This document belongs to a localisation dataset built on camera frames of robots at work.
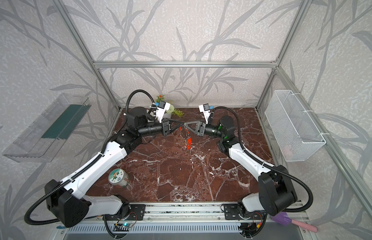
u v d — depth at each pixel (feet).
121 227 2.37
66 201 1.22
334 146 1.86
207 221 2.37
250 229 2.37
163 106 2.00
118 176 2.53
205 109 2.14
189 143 2.43
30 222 1.24
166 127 1.93
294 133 2.06
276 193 1.37
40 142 2.10
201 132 2.07
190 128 2.20
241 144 1.89
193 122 2.18
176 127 2.15
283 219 2.35
